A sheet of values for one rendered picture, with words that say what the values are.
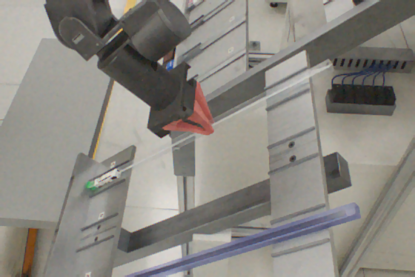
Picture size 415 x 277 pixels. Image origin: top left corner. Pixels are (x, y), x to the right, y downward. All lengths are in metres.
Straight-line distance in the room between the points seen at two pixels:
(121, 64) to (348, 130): 0.69
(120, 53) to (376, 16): 0.43
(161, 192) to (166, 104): 1.11
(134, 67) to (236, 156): 1.26
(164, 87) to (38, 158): 0.57
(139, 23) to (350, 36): 0.39
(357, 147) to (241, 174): 0.74
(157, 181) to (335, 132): 0.83
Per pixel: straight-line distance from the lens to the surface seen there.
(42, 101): 1.25
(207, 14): 1.18
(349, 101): 1.16
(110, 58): 0.60
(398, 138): 1.18
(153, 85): 0.62
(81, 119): 1.18
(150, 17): 0.58
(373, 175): 1.15
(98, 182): 0.87
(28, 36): 2.51
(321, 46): 0.83
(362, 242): 1.35
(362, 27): 0.82
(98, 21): 0.59
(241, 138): 1.89
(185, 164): 1.01
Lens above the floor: 1.46
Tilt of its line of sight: 50 degrees down
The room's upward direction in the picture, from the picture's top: straight up
